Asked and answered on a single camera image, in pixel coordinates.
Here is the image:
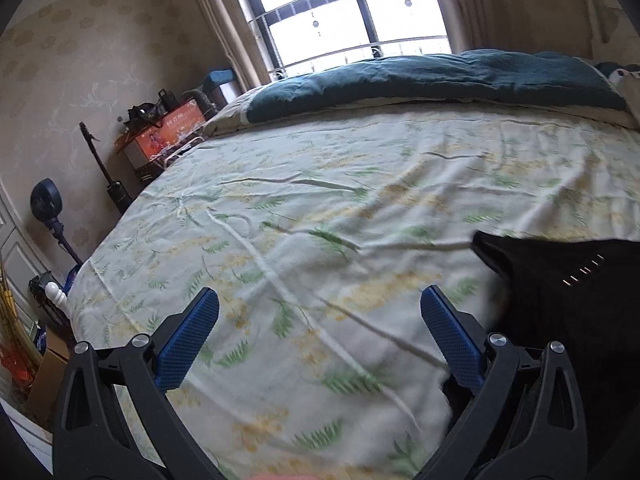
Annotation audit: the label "dark curved tube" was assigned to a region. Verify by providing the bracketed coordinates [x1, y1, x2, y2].
[180, 87, 217, 117]

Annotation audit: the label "window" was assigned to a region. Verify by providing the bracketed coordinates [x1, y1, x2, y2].
[222, 0, 453, 83]

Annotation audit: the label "white bed post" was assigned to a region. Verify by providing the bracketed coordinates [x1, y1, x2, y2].
[45, 282, 68, 313]

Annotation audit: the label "beige curtain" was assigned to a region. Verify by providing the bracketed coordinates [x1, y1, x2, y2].
[177, 0, 273, 93]
[422, 0, 596, 58]

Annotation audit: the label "teal duvet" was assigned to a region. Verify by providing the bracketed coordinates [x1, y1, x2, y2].
[247, 49, 631, 123]

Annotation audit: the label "black floor bag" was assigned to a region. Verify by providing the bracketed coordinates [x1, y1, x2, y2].
[29, 272, 61, 322]

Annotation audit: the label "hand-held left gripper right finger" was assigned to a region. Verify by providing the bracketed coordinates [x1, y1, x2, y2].
[415, 285, 587, 480]

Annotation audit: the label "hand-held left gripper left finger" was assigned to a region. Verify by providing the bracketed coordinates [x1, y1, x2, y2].
[52, 287, 224, 480]

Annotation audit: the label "dark blue standing fan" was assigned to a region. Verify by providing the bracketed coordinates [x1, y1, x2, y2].
[30, 179, 85, 267]

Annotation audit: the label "white door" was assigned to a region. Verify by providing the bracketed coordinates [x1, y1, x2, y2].
[0, 175, 51, 321]

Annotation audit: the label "white dotted pillow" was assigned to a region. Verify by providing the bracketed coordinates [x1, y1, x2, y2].
[595, 61, 640, 83]

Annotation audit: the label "floral bed sheet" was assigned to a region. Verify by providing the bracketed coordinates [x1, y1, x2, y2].
[65, 85, 640, 480]

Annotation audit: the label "black pants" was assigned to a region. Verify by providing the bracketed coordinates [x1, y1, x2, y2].
[472, 230, 640, 480]

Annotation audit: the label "black stick vacuum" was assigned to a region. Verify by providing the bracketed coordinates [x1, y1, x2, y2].
[78, 121, 135, 207]

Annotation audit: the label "orange printed box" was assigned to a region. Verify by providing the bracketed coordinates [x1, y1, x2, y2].
[116, 100, 207, 186]

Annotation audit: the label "brown cardboard box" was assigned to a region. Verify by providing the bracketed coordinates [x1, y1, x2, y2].
[25, 342, 71, 423]

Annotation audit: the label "beige pillow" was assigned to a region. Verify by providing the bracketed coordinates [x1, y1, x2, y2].
[615, 80, 640, 128]

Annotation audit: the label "teal cushioned stool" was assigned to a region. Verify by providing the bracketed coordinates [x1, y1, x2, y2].
[202, 67, 242, 108]

